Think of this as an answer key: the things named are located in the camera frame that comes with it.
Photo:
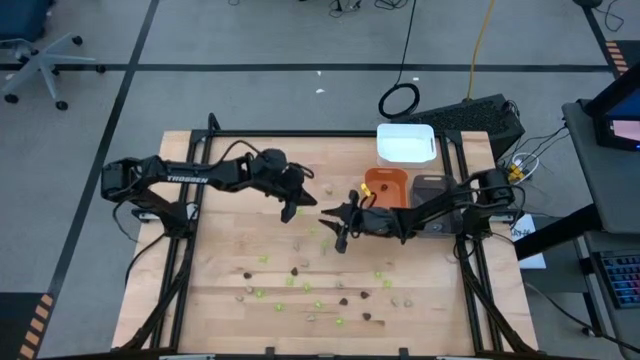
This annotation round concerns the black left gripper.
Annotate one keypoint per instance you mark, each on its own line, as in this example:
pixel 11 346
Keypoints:
pixel 280 172

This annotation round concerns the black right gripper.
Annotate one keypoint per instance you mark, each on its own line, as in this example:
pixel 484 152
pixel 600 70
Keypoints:
pixel 377 222

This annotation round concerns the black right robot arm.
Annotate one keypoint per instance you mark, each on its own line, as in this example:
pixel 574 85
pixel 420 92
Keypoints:
pixel 435 205

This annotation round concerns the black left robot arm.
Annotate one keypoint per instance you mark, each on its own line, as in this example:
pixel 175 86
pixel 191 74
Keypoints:
pixel 190 178

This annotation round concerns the orange plastic bin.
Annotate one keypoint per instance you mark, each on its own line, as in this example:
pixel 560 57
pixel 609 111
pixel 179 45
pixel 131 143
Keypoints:
pixel 392 177

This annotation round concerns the dark grey plastic bin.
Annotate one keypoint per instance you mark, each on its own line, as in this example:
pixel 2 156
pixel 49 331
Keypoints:
pixel 427 187

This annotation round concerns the white plastic bin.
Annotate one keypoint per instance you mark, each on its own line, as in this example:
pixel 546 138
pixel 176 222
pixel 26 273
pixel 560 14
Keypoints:
pixel 406 145

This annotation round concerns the black table edge clamp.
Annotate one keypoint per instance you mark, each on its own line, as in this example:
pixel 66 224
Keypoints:
pixel 270 352
pixel 400 352

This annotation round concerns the black computer tower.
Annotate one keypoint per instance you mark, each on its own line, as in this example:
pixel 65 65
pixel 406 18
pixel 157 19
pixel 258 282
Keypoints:
pixel 465 117

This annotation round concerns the yellow power plug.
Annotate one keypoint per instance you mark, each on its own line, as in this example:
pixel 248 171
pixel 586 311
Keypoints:
pixel 515 173

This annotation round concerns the white paper sheet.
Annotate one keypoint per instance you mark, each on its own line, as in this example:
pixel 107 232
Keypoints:
pixel 522 230

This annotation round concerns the black desk leg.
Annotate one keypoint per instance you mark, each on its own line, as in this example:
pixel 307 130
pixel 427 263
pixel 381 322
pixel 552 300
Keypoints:
pixel 555 234

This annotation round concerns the grey desk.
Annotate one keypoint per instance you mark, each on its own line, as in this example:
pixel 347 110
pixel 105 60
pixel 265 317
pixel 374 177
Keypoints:
pixel 605 190

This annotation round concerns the grey keyboard shelf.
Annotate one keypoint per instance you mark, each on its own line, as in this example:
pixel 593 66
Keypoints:
pixel 600 325

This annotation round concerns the backlit keyboard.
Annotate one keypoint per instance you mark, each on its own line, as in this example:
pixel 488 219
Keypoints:
pixel 622 277

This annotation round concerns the grey office chair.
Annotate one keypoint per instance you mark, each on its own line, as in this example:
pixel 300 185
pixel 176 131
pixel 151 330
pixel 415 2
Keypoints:
pixel 42 62

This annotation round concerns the black monitor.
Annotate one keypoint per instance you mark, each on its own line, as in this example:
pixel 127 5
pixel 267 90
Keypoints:
pixel 617 107

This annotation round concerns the blue upholstered seat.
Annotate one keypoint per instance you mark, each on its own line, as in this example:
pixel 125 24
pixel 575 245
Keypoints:
pixel 20 17

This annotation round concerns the silver aluminium rail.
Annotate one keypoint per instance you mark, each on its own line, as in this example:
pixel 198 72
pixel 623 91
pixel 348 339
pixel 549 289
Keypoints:
pixel 185 357
pixel 457 357

